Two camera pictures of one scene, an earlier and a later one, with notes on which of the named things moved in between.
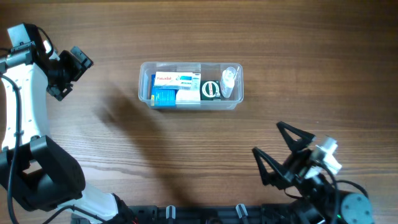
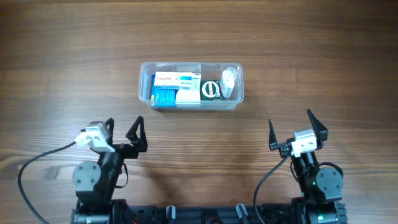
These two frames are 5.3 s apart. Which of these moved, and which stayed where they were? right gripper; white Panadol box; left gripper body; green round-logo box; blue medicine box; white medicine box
Moved: left gripper body; right gripper
Stayed: white medicine box; green round-logo box; blue medicine box; white Panadol box
